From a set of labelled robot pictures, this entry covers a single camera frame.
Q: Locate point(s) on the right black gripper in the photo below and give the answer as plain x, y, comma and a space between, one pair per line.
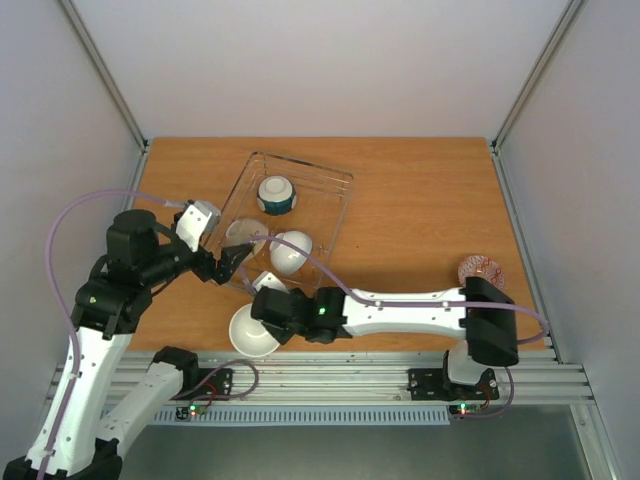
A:
265, 310

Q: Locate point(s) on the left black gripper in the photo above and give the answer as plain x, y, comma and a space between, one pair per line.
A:
226, 264

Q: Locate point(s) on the floral cream bowl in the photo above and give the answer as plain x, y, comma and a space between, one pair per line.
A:
241, 230

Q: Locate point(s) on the teal and white bowl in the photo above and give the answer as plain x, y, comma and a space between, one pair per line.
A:
276, 195

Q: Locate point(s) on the chrome wire dish rack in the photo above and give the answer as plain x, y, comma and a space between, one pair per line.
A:
323, 195

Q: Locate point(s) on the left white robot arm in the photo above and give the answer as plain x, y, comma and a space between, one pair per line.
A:
142, 257

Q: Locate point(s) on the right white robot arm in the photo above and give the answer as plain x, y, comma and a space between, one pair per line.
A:
478, 315

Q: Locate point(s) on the red patterned small dish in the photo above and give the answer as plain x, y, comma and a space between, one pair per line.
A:
483, 267

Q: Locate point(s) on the left controller board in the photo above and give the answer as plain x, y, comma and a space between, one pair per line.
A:
191, 412

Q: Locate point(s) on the controller board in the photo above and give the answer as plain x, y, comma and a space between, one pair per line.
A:
464, 410
191, 412

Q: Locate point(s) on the right controller board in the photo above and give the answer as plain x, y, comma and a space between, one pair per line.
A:
464, 410

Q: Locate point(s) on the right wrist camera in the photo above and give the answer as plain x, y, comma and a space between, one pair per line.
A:
269, 280

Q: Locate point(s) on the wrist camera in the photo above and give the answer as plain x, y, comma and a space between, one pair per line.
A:
269, 280
197, 219

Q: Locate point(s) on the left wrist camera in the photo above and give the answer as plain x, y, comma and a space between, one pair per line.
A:
197, 219

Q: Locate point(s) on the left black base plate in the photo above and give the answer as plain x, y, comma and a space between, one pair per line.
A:
207, 382

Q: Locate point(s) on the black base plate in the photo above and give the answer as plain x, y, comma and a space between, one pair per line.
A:
207, 382
433, 384

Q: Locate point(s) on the grey slotted cable duct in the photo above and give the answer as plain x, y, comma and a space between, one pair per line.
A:
272, 416

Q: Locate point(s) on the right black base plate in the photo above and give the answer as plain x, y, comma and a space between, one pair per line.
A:
433, 384

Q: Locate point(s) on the left aluminium frame post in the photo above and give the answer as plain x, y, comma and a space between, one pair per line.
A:
78, 26

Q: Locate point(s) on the aluminium frame post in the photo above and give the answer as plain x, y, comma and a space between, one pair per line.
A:
542, 63
78, 26

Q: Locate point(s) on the aluminium mounting rail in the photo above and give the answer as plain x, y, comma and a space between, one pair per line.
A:
381, 378

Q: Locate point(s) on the right aluminium frame post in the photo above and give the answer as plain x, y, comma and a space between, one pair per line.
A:
542, 63

